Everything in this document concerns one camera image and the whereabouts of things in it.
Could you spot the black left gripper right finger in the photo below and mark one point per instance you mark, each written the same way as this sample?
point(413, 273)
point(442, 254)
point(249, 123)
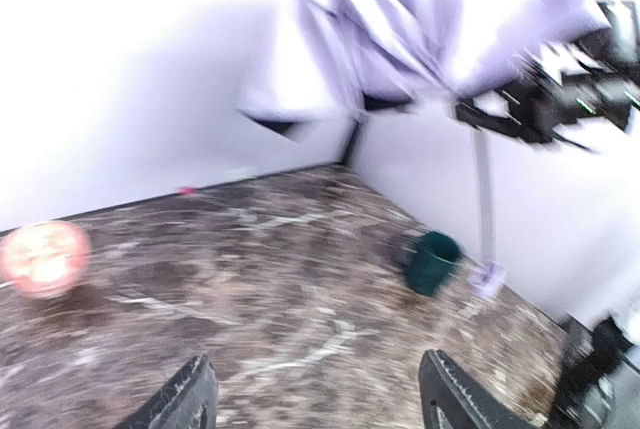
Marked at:
point(451, 398)

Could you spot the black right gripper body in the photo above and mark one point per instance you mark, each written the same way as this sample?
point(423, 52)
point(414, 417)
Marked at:
point(548, 104)

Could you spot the lavender folding umbrella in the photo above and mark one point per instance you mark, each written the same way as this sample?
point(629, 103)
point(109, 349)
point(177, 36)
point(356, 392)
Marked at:
point(411, 59)

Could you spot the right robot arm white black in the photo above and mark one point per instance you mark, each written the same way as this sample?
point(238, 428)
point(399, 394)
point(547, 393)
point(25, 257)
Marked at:
point(606, 88)

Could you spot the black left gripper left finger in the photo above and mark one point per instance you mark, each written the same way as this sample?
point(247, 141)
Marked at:
point(187, 400)

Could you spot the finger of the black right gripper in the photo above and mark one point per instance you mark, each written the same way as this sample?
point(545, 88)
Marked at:
point(515, 124)

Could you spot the dark green mug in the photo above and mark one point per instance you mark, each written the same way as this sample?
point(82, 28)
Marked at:
point(429, 260)

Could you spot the red patterned ceramic bowl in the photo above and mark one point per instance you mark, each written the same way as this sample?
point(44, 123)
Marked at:
point(45, 260)

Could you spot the small pink object at wall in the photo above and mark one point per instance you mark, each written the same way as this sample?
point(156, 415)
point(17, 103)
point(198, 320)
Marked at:
point(187, 191)

